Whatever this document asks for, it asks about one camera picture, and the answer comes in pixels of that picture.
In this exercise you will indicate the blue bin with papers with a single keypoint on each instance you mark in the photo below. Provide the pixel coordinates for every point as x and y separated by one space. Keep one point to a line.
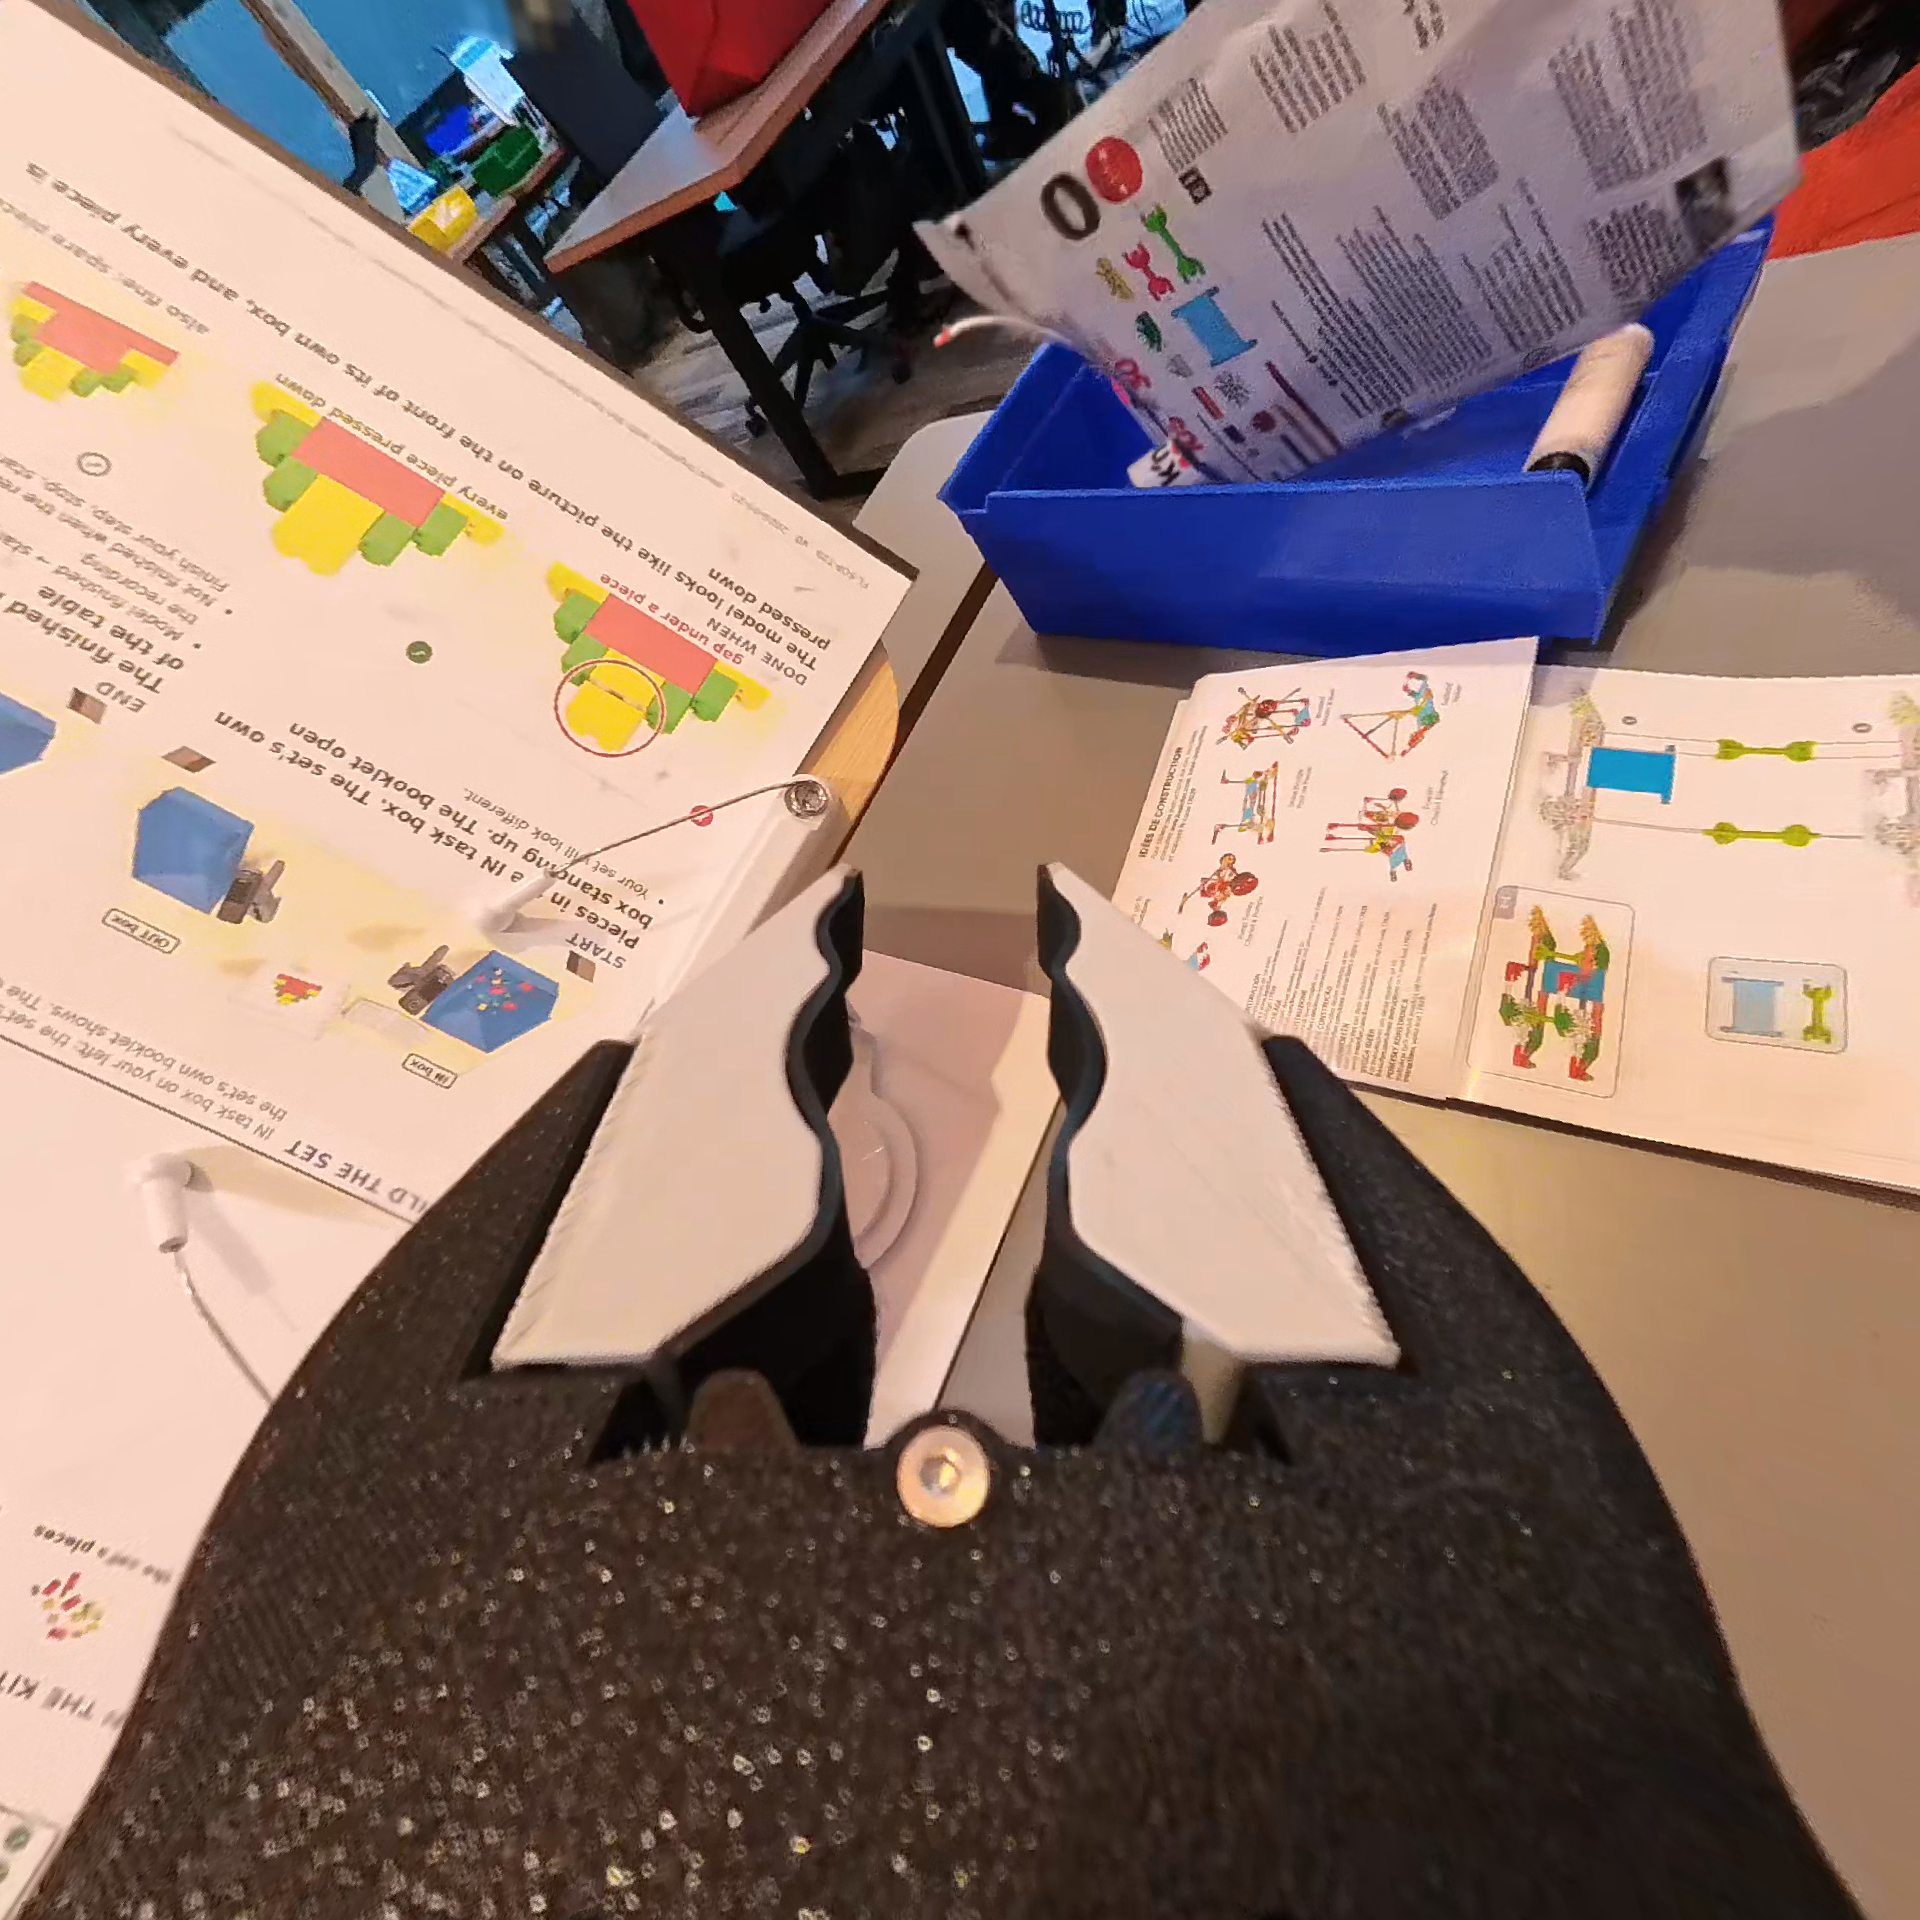
1277 557

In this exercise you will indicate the printed instruction sheet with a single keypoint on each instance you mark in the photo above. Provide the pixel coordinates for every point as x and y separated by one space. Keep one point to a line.
301 600

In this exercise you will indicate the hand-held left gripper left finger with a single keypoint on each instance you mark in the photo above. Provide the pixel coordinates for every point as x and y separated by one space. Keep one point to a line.
676 1186

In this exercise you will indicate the red tote bag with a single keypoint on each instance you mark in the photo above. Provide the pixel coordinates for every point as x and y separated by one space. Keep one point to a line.
721 44

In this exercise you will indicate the loose printed paper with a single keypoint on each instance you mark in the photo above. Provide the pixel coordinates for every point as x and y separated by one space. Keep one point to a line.
1724 975

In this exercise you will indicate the white document stand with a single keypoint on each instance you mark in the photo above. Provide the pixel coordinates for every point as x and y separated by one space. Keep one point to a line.
931 1080

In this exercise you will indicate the white tube with black cap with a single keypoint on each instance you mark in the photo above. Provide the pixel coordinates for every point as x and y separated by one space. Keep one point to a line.
1589 389

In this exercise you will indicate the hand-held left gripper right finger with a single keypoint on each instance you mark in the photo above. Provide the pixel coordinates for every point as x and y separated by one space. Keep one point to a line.
1215 1186

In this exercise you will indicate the wooden side table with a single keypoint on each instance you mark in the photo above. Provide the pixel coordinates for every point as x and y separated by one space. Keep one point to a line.
721 149

